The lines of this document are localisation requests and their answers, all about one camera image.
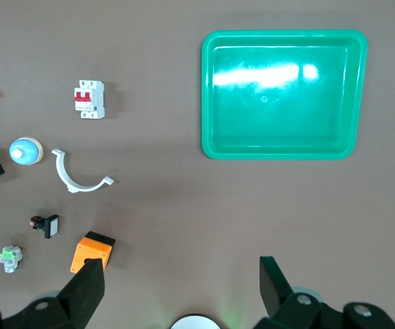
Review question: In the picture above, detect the green plastic tray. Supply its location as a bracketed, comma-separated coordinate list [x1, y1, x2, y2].
[201, 29, 369, 161]

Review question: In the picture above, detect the small white curved clamp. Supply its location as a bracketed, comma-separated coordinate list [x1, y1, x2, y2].
[51, 148, 115, 194]

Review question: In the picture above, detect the black square pushbutton switch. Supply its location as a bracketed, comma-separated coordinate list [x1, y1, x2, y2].
[29, 214, 60, 240]

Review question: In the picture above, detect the brown table mat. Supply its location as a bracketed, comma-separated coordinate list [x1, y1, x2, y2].
[0, 0, 395, 329]

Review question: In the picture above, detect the blue dome buzzer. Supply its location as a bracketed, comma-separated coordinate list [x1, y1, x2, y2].
[9, 137, 44, 166]

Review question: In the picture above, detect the grey selector switch green face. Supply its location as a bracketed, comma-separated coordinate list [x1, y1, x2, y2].
[0, 245, 23, 274]

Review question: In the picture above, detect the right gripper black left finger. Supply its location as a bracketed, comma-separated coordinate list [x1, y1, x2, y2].
[0, 258, 106, 329]

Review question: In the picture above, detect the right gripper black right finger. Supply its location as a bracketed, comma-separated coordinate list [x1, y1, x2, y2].
[254, 256, 345, 329]

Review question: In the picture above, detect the grey circuit breaker red switch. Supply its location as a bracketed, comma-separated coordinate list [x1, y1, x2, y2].
[73, 80, 106, 120]

